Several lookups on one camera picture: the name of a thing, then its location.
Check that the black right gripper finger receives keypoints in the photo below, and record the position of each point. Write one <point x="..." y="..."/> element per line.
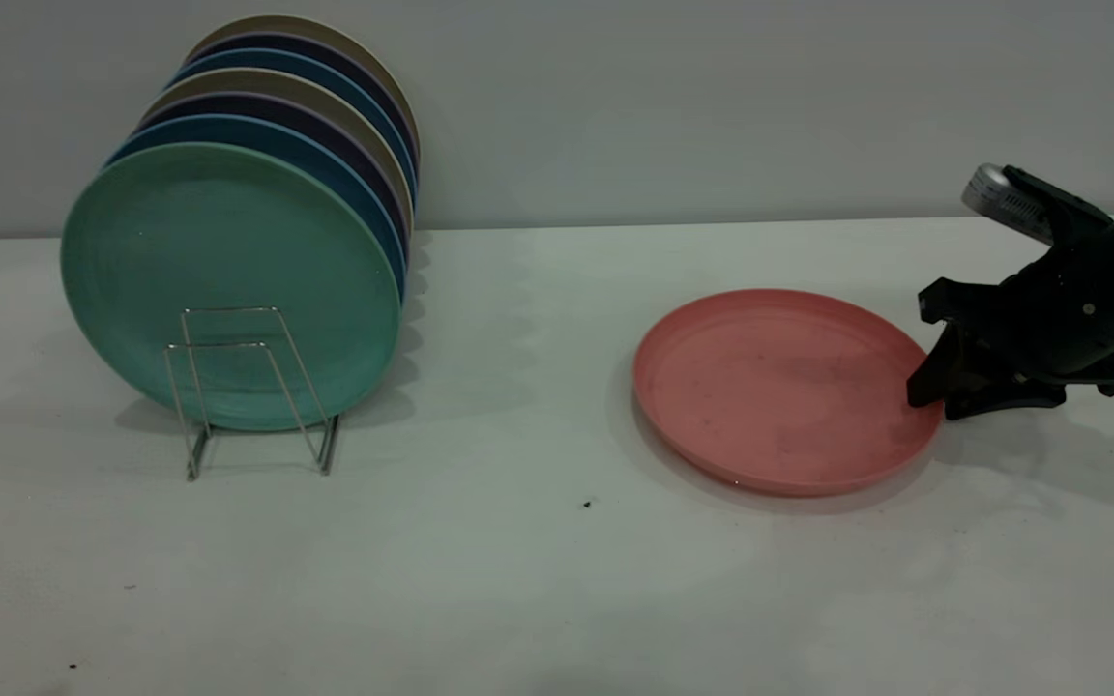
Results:
<point x="997" y="394"/>
<point x="939" y="372"/>

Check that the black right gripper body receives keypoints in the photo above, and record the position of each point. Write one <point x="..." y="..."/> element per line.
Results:
<point x="1050" y="319"/>

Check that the pink plastic plate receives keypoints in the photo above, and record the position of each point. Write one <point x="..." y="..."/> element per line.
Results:
<point x="770" y="387"/>

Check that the green plastic plate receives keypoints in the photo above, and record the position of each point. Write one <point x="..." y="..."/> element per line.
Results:
<point x="228" y="242"/>

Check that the dark purple plastic plate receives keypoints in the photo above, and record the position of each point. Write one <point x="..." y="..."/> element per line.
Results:
<point x="296" y="43"/>
<point x="257" y="106"/>

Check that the beige plastic plate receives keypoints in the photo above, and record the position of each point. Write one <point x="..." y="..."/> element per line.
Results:
<point x="296" y="23"/>
<point x="257" y="81"/>

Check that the blue plastic plate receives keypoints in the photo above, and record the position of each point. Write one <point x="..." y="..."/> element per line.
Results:
<point x="228" y="130"/>
<point x="277" y="59"/>

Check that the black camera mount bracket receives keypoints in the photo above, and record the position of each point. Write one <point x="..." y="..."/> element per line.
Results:
<point x="1070" y="217"/>

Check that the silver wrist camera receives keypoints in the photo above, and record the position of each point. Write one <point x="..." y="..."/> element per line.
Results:
<point x="997" y="193"/>

